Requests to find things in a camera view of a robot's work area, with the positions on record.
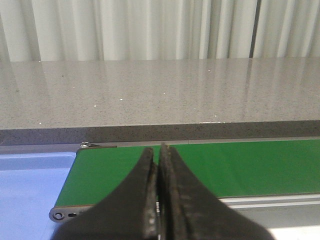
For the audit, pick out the white pleated curtain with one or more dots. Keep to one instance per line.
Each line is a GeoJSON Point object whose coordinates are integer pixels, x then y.
{"type": "Point", "coordinates": [112, 30]}

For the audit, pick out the grey stone counter shelf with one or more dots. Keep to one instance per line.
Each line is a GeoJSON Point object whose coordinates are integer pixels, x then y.
{"type": "Point", "coordinates": [68, 102]}

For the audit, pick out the grey left conveyor end plate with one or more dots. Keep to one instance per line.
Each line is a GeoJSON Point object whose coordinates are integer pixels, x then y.
{"type": "Point", "coordinates": [61, 214]}

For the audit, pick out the green conveyor belt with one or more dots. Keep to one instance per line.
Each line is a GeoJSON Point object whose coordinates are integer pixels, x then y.
{"type": "Point", "coordinates": [228, 169]}

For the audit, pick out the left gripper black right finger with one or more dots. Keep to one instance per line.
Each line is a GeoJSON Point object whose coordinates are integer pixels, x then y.
{"type": "Point", "coordinates": [189, 211]}

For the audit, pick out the aluminium conveyor side rail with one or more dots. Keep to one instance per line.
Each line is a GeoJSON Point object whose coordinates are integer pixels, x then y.
{"type": "Point", "coordinates": [271, 201]}

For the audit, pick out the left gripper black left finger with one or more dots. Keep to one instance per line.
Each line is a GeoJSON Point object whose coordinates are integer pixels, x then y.
{"type": "Point", "coordinates": [127, 213]}

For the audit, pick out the blue plastic bin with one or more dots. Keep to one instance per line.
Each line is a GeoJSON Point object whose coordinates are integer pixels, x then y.
{"type": "Point", "coordinates": [29, 187]}

